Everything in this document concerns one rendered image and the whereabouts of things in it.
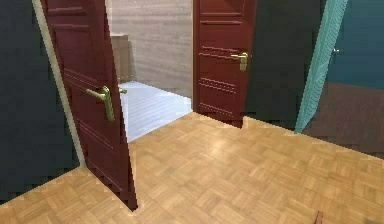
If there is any dark red room door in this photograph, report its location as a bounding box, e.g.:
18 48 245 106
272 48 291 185
192 0 258 129
40 0 139 212

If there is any brown wooden cabinet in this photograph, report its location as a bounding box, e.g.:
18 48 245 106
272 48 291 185
110 32 134 84

